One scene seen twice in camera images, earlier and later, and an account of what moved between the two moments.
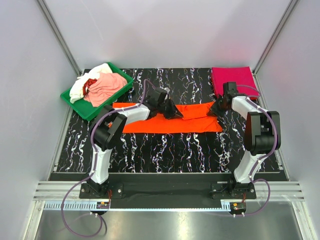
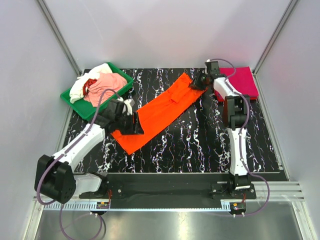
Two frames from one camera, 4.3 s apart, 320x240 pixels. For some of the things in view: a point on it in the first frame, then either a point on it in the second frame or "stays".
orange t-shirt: [196, 118] -> [157, 115]
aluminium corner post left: [60, 37] stays
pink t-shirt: [101, 91] stays
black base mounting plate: [167, 186] stays
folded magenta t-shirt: [243, 76] stays
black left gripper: [173, 113] -> [135, 128]
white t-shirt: [76, 91] stays
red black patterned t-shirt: [86, 85] stays
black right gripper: [213, 111] -> [195, 83]
